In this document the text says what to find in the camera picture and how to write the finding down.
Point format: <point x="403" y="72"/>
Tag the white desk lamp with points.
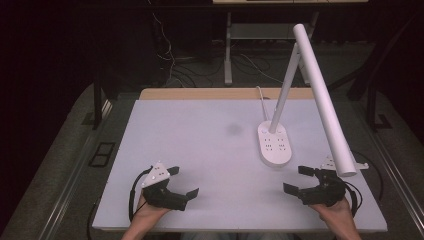
<point x="320" y="96"/>

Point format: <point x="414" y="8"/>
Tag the person's left hand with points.
<point x="148" y="210"/>

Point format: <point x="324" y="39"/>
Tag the grey metal table frame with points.
<point x="228" y="53"/>

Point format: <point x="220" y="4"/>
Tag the metal floor rail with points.
<point x="396" y="173"/>
<point x="71" y="180"/>

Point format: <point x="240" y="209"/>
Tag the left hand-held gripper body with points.
<point x="160" y="195"/>

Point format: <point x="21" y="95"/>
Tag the black metal stand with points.
<point x="97" y="100"/>
<point x="371" y="100"/>

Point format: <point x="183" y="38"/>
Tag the person's right hand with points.
<point x="333" y="211"/>

